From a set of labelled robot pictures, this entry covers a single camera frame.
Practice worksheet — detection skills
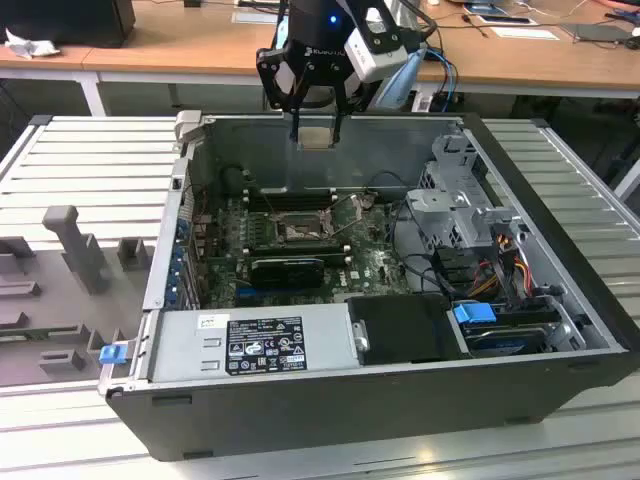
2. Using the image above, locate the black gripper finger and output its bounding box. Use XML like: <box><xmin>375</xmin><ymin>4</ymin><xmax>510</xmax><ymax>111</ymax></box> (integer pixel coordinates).
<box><xmin>256</xmin><ymin>47</ymin><xmax>307</xmax><ymax>144</ymax></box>
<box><xmin>333</xmin><ymin>64</ymin><xmax>374</xmax><ymax>146</ymax></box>

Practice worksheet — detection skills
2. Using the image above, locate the square silver CPU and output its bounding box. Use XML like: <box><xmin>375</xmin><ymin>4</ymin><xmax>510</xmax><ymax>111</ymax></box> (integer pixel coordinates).
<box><xmin>295</xmin><ymin>125</ymin><xmax>337</xmax><ymax>151</ymax></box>

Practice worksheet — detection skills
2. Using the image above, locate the metal CPU socket cover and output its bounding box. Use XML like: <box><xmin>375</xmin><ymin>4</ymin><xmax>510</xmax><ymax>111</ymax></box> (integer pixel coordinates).
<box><xmin>327</xmin><ymin>192</ymin><xmax>367</xmax><ymax>236</ymax></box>

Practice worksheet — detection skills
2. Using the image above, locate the black CPU socket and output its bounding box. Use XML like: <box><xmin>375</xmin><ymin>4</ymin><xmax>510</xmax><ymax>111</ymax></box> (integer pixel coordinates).
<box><xmin>272</xmin><ymin>209</ymin><xmax>341</xmax><ymax>246</ymax></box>

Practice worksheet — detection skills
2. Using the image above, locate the long wooden desk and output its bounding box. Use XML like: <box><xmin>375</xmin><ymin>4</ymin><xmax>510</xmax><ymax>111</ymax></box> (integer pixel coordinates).
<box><xmin>0</xmin><ymin>0</ymin><xmax>640</xmax><ymax>116</ymax></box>

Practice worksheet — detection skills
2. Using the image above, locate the black RAM stick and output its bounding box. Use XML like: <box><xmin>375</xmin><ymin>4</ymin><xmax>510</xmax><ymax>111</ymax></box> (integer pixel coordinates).
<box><xmin>245</xmin><ymin>250</ymin><xmax>351</xmax><ymax>265</ymax></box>
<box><xmin>245</xmin><ymin>239</ymin><xmax>349</xmax><ymax>254</ymax></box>
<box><xmin>248</xmin><ymin>198</ymin><xmax>335</xmax><ymax>212</ymax></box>
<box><xmin>248</xmin><ymin>187</ymin><xmax>335</xmax><ymax>201</ymax></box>

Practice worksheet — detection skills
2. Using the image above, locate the silver metal drive cage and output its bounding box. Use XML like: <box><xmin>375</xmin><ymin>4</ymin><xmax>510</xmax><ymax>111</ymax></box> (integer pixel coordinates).
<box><xmin>404</xmin><ymin>133</ymin><xmax>531</xmax><ymax>254</ymax></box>

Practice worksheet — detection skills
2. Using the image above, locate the green motherboard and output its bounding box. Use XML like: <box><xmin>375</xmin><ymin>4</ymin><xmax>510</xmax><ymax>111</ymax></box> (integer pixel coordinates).
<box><xmin>199</xmin><ymin>192</ymin><xmax>416</xmax><ymax>309</ymax></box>

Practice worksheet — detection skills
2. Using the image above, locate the black graphics card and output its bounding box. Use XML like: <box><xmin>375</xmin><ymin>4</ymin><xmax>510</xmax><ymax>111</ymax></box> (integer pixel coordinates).
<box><xmin>249</xmin><ymin>257</ymin><xmax>325</xmax><ymax>289</ymax></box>

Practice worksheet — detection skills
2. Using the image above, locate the white paper sheet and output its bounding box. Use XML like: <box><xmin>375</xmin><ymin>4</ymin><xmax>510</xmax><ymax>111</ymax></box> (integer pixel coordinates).
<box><xmin>492</xmin><ymin>25</ymin><xmax>559</xmax><ymax>41</ymax></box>

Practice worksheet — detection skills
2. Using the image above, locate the black computer box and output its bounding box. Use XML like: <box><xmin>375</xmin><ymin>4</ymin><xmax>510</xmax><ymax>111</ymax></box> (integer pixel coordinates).
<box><xmin>0</xmin><ymin>0</ymin><xmax>136</xmax><ymax>49</ymax></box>

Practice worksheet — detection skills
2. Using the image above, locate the black plastic shroud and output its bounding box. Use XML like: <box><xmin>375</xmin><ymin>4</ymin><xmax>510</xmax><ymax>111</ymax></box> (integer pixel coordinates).
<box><xmin>345</xmin><ymin>293</ymin><xmax>466</xmax><ymax>365</ymax></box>

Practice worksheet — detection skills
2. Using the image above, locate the crumpled white paper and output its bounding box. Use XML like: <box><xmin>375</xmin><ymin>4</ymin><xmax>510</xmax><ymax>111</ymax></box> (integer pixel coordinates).
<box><xmin>4</xmin><ymin>27</ymin><xmax>61</xmax><ymax>60</ymax></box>

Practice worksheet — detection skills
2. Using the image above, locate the blue disk carrier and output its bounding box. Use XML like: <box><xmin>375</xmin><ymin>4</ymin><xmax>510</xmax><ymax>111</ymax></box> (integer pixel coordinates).
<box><xmin>452</xmin><ymin>302</ymin><xmax>496</xmax><ymax>329</ymax></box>

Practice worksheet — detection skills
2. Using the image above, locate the dark grey tablet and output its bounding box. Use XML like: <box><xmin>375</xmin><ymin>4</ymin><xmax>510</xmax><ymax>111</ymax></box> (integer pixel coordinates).
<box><xmin>562</xmin><ymin>22</ymin><xmax>636</xmax><ymax>44</ymax></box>

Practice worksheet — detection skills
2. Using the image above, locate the grey parts rack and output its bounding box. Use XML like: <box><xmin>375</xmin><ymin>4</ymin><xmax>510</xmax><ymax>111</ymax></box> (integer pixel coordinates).
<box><xmin>0</xmin><ymin>204</ymin><xmax>161</xmax><ymax>389</ymax></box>

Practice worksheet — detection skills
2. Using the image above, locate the black hard disk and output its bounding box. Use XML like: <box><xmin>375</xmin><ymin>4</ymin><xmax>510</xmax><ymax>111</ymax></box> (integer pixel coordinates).
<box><xmin>462</xmin><ymin>324</ymin><xmax>549</xmax><ymax>357</ymax></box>

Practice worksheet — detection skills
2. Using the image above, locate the grey power supply unit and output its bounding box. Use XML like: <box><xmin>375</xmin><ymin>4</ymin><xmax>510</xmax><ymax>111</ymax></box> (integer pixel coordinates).
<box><xmin>149</xmin><ymin>304</ymin><xmax>361</xmax><ymax>384</ymax></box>

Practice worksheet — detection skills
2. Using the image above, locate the black open PC case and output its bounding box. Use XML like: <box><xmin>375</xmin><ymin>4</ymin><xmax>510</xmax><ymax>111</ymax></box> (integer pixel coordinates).
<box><xmin>97</xmin><ymin>110</ymin><xmax>640</xmax><ymax>464</ymax></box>

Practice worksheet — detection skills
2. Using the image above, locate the grey desk cable hatch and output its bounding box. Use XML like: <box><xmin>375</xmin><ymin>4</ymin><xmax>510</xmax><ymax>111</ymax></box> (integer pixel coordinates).
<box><xmin>232</xmin><ymin>10</ymin><xmax>281</xmax><ymax>25</ymax></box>

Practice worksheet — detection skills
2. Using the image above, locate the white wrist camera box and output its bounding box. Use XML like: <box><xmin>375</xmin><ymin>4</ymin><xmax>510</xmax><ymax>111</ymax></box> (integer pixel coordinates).
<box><xmin>346</xmin><ymin>4</ymin><xmax>409</xmax><ymax>84</ymax></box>

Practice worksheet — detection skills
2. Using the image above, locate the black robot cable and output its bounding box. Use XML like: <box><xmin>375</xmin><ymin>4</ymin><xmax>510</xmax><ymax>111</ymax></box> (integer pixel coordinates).
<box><xmin>394</xmin><ymin>0</ymin><xmax>444</xmax><ymax>51</ymax></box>

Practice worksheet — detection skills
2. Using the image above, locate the blue cable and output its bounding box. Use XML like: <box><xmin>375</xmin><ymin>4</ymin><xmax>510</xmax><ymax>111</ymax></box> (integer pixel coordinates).
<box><xmin>427</xmin><ymin>47</ymin><xmax>459</xmax><ymax>114</ymax></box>

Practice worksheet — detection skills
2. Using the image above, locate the thin red wire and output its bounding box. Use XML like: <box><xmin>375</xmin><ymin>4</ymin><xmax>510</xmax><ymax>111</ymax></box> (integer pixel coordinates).
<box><xmin>192</xmin><ymin>184</ymin><xmax>209</xmax><ymax>221</ymax></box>

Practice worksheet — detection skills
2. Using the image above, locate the black internal cable bundle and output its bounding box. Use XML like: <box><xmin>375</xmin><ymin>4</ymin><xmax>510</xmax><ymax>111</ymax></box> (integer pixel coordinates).
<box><xmin>389</xmin><ymin>199</ymin><xmax>474</xmax><ymax>297</ymax></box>

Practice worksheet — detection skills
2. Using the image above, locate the yellow red wire bundle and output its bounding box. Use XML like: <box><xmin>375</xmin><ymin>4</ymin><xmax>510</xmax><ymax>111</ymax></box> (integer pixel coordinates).
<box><xmin>469</xmin><ymin>234</ymin><xmax>532</xmax><ymax>297</ymax></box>

